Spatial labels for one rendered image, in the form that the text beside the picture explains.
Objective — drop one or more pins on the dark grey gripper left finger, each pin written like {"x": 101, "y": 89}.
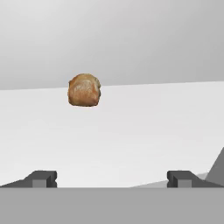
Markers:
{"x": 40, "y": 176}

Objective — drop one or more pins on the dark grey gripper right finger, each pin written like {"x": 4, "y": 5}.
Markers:
{"x": 182, "y": 176}

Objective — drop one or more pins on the brown bread roll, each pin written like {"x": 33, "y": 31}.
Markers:
{"x": 84, "y": 90}

